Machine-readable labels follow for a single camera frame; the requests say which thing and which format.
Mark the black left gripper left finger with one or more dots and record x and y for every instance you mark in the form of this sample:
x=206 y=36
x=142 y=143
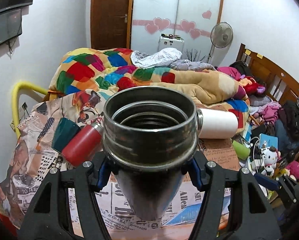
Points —
x=48 y=216

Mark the brown wooden door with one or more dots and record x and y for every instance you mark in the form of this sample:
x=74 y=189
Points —
x=110 y=23

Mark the white cabinet with items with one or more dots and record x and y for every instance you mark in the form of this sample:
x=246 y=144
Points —
x=173 y=41

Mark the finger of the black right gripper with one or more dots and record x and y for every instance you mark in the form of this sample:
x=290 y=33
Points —
x=267 y=182

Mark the pile of clothes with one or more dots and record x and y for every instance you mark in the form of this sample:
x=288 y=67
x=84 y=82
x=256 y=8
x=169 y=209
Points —
x=269 y=116

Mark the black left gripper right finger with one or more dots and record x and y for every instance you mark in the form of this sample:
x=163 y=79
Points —
x=250 y=214

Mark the black steel thermos bottle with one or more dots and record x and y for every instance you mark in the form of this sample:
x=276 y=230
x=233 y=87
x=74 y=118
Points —
x=149 y=135

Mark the white steel tumbler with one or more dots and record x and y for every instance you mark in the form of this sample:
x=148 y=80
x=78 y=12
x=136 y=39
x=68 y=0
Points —
x=215 y=124

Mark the wooden bed headboard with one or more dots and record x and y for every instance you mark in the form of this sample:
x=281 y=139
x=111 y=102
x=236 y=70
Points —
x=281 y=86

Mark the standing electric fan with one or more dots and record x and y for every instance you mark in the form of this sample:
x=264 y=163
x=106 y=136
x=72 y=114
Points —
x=221 y=36

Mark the newspaper print tablecloth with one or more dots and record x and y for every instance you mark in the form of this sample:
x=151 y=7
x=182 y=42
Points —
x=34 y=156

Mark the green cup on bed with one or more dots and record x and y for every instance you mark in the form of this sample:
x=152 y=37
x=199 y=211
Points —
x=241 y=150

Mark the colourful patchwork blanket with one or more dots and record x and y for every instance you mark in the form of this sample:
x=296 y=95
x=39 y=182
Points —
x=111 y=71

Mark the red thermos bottle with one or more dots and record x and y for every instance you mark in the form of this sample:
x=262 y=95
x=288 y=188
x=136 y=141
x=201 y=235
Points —
x=84 y=144

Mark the dark green cup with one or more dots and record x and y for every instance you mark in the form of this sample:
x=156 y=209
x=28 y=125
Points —
x=64 y=133

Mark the hello kitty plush toy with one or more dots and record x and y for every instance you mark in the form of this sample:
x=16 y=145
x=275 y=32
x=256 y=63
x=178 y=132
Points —
x=270 y=156

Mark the white patterned cloth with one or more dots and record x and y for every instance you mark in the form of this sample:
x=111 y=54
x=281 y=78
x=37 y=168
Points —
x=167 y=57

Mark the blue box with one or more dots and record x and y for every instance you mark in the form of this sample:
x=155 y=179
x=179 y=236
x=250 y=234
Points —
x=267 y=141

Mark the frosted glass sliding door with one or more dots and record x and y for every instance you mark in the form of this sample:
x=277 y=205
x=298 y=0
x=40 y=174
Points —
x=192 y=20

